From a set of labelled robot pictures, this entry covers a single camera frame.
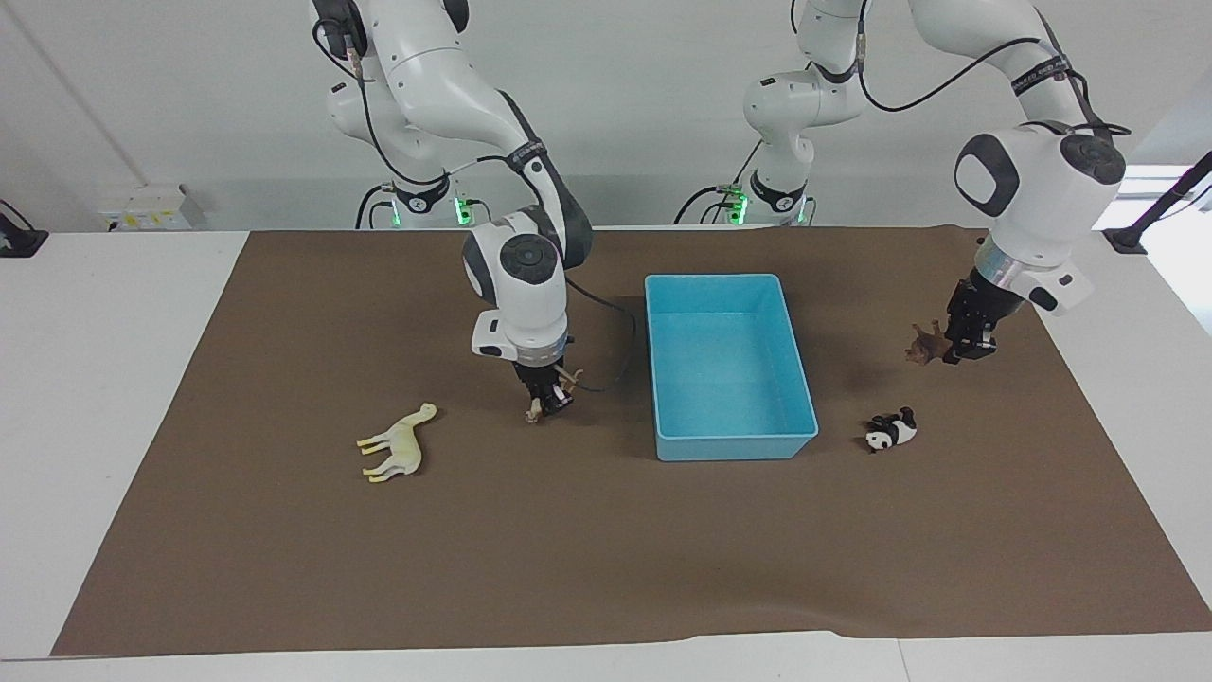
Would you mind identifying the orange spotted tiger toy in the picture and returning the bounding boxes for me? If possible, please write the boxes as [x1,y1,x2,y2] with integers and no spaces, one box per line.
[524,368,585,424]

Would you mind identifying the brown lion toy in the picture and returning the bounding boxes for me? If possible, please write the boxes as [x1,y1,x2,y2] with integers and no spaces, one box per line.
[904,319,953,368]

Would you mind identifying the black white panda toy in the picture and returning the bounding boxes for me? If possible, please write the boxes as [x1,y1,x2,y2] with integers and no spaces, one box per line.
[860,406,918,455]

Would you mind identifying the cream horse toy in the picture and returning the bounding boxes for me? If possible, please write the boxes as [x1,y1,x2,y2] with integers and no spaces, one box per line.
[356,402,439,484]

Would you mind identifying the light blue storage box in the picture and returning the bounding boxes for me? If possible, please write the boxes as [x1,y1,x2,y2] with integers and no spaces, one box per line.
[644,273,820,463]

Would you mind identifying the brown table mat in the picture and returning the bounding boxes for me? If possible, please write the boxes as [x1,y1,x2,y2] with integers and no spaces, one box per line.
[50,225,1212,657]

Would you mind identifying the black angled stand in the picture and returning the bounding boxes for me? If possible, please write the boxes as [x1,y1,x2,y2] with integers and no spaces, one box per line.
[1103,152,1212,255]

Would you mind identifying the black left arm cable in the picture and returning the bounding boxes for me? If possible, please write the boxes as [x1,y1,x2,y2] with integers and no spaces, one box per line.
[855,0,1133,139]

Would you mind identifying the black left base cable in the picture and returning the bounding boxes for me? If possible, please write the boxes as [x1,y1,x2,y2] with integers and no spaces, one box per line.
[674,142,764,226]

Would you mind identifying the black base cable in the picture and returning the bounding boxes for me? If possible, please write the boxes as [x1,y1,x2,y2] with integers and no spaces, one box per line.
[674,142,764,226]
[355,183,397,230]

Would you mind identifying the black right base cable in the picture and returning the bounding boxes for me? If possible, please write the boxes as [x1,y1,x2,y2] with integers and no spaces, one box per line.
[355,183,397,230]

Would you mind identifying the white wall socket box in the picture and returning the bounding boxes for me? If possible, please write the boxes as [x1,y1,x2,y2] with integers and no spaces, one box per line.
[99,185,207,231]

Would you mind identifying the black clamp mount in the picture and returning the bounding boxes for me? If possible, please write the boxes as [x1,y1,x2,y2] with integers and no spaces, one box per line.
[0,199,50,259]

